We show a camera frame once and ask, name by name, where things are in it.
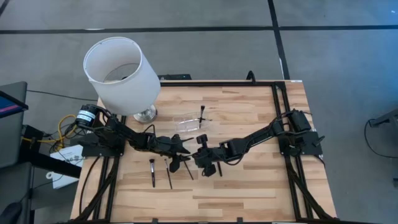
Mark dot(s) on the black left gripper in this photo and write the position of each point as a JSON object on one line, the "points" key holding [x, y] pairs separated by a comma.
{"points": [[163, 146]]}

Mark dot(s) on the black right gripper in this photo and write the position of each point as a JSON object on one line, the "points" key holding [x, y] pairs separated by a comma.
{"points": [[214, 155]]}

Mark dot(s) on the long thin black makeup brush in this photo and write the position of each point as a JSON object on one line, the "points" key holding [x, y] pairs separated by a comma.
{"points": [[168, 175]]}

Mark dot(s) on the thick black makeup brush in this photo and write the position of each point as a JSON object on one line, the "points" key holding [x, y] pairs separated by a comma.
{"points": [[201, 113]]}

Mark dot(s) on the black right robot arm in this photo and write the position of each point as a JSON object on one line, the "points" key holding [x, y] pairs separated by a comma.
{"points": [[248, 140]]}

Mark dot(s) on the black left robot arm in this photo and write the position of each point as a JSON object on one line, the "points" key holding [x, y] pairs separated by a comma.
{"points": [[118, 133]]}

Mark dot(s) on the clear acrylic organizer container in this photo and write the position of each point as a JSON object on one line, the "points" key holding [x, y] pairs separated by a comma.
{"points": [[191, 124]]}

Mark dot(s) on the black clamp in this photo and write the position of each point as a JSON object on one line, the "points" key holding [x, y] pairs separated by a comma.
{"points": [[155, 221], [239, 220]]}

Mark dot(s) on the black power strip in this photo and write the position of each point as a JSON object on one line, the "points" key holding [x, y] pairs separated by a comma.
{"points": [[174, 76]]}

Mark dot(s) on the table lamp white shade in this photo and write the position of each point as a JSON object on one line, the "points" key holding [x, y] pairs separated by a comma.
{"points": [[124, 93]]}

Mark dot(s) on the white paper sheet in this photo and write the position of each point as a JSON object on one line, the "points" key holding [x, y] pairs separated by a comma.
{"points": [[70, 154]]}

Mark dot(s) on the black stand leg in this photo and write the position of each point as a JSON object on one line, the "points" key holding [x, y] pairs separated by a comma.
{"points": [[46, 161]]}

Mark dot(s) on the grey desk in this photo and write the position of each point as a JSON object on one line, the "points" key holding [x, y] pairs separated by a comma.
{"points": [[12, 140]]}

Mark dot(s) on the laptop screen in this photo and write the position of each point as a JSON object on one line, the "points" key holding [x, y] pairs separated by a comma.
{"points": [[9, 105]]}

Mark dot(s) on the black rounded object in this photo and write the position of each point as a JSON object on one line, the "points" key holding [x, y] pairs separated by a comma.
{"points": [[9, 213]]}

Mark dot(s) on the grey stand foot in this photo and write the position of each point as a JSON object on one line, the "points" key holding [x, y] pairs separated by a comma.
{"points": [[385, 118]]}

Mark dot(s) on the black bracket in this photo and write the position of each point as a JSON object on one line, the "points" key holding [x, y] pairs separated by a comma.
{"points": [[251, 77]]}

